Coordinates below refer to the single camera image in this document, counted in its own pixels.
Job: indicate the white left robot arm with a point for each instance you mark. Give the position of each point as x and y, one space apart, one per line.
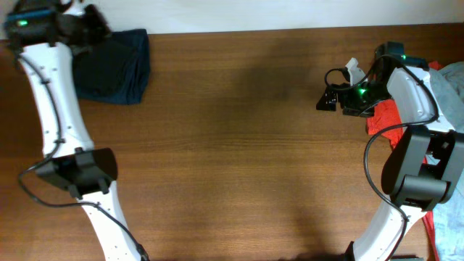
42 36

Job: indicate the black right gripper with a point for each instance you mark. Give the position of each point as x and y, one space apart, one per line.
333 100

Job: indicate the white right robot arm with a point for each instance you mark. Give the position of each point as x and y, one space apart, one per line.
424 167

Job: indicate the light blue grey t-shirt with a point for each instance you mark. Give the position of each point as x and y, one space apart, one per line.
447 85

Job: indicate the folded navy blue garment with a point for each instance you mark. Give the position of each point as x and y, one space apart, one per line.
116 72

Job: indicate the red t-shirt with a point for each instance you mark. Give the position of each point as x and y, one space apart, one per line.
386 114

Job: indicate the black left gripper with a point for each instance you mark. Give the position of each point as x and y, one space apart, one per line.
104 29

